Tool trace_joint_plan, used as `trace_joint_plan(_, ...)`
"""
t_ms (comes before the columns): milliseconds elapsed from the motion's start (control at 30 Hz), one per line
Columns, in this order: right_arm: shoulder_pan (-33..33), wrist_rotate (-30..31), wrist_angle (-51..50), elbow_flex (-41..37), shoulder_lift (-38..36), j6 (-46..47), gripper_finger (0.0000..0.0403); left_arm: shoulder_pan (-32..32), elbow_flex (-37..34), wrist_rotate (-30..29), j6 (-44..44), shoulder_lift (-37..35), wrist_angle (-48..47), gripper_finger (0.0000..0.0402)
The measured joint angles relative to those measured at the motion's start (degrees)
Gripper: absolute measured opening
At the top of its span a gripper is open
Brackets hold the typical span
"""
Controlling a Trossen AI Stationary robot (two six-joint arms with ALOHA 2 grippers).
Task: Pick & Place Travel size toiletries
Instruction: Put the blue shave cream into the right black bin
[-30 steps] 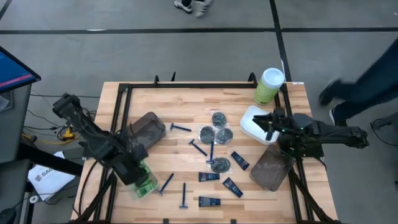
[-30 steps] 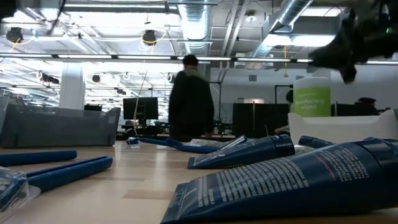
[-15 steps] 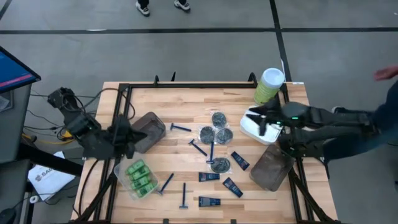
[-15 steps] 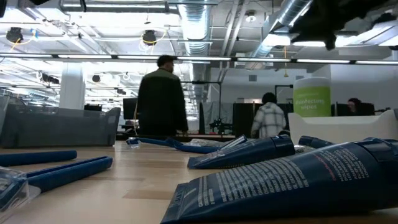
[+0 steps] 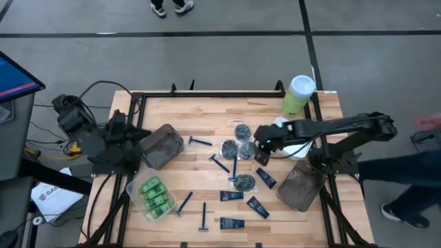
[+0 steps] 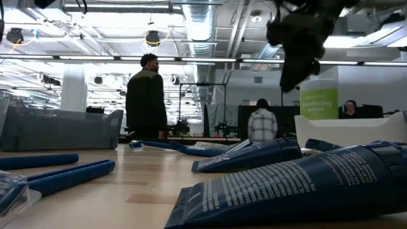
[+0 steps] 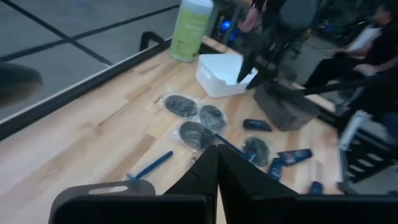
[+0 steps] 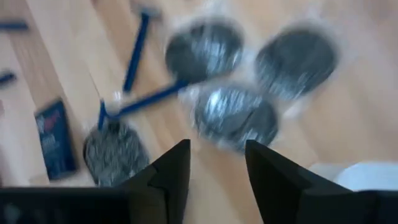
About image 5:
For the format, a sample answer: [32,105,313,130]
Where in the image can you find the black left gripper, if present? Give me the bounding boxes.
[110,110,141,168]

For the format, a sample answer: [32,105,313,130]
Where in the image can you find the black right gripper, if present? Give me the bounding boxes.
[254,122,296,167]

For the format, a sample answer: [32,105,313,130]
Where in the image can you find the blue disposable razor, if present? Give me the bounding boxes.
[209,154,231,174]
[228,156,238,183]
[173,191,194,217]
[198,202,209,232]
[188,135,213,147]

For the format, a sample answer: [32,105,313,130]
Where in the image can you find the green travel bottle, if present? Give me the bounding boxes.
[144,193,169,211]
[150,200,174,220]
[143,183,167,201]
[139,176,162,194]

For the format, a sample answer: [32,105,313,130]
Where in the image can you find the white plastic tray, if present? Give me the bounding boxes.
[274,116,313,161]

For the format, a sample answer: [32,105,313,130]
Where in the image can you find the smoky transparent plastic bin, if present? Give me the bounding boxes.
[139,123,185,171]
[276,160,327,213]

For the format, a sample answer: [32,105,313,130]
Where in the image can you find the clear plastic container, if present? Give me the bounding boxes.
[125,168,176,222]

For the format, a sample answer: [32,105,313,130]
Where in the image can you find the disinfecting wipes canister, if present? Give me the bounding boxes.
[280,74,316,117]

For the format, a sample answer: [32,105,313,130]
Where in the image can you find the black stand leg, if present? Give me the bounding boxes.
[19,158,93,196]

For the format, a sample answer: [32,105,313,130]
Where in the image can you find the printed white paper sheet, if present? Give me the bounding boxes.
[30,167,85,223]

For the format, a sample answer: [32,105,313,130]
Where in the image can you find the grey cabinet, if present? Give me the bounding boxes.
[0,92,35,182]

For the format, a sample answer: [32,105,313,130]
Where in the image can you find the monitor with blue screen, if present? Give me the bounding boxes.
[0,50,46,104]

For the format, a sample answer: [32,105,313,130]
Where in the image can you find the person's white shoe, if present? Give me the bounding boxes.
[174,0,195,17]
[150,1,167,19]

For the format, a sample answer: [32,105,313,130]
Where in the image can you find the person's dark shoe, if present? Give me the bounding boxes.
[380,203,431,230]

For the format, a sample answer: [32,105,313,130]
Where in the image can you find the black round object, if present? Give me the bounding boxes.
[0,229,19,248]

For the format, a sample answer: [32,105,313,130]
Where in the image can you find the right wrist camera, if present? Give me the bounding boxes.
[254,124,278,149]

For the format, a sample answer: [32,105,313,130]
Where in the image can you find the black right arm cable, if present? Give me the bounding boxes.
[271,132,323,160]

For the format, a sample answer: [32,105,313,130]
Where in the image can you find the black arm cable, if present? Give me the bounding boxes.
[78,80,135,104]
[271,132,323,160]

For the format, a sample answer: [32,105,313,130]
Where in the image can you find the yellow cable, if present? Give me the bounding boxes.
[23,143,85,161]

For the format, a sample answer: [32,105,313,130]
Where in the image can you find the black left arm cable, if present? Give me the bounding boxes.
[78,80,135,104]

